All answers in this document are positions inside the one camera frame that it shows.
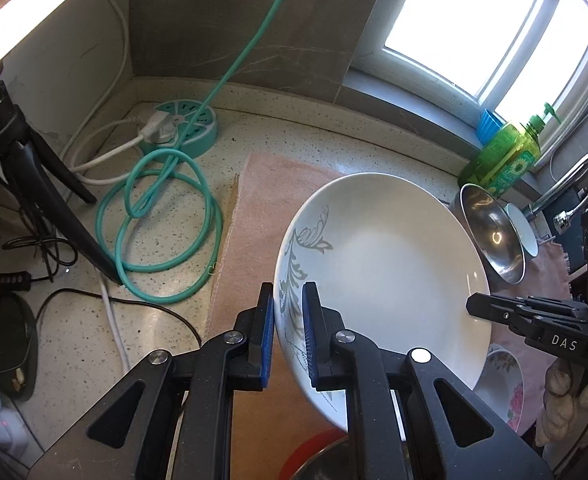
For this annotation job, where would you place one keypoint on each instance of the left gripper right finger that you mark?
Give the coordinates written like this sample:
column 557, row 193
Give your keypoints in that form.
column 408, row 415

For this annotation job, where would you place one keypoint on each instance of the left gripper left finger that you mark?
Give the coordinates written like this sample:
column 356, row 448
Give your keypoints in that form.
column 170, row 416

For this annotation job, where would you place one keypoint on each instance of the red steel bowl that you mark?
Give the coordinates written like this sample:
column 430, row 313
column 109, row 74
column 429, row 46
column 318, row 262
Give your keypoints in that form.
column 308, row 451

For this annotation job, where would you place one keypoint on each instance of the large steel bowl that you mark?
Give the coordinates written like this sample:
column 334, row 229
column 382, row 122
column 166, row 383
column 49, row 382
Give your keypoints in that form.
column 492, row 233

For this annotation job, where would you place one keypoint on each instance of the white plate grey leaf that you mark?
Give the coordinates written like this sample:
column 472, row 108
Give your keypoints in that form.
column 395, row 263

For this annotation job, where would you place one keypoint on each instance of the chrome kitchen faucet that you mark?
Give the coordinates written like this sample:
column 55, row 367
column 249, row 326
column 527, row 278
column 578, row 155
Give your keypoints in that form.
column 563, row 220

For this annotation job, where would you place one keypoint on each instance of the right white gloved hand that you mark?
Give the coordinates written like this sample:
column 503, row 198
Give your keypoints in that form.
column 565, row 413

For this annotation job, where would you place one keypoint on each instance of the pale blue ceramic bowl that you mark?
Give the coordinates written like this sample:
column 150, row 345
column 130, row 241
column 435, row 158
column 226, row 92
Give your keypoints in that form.
column 525, row 232

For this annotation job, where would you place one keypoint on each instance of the pink towel mat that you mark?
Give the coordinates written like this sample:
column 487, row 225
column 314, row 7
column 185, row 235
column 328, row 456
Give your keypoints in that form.
column 269, row 426

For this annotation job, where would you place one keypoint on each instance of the green dish soap bottle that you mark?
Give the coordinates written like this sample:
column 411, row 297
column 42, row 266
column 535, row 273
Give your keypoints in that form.
column 508, row 156

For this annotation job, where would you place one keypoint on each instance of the blue sponge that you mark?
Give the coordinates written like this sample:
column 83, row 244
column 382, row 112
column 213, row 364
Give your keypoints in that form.
column 488, row 126

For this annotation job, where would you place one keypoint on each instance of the teal round power socket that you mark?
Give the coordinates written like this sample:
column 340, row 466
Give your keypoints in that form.
column 200, row 131

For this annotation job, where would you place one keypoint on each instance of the black tripod stand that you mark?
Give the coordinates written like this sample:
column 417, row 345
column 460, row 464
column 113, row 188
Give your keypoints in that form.
column 29, row 164

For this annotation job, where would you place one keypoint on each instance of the window frame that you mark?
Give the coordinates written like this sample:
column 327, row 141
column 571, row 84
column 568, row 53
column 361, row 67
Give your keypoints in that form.
column 435, row 67

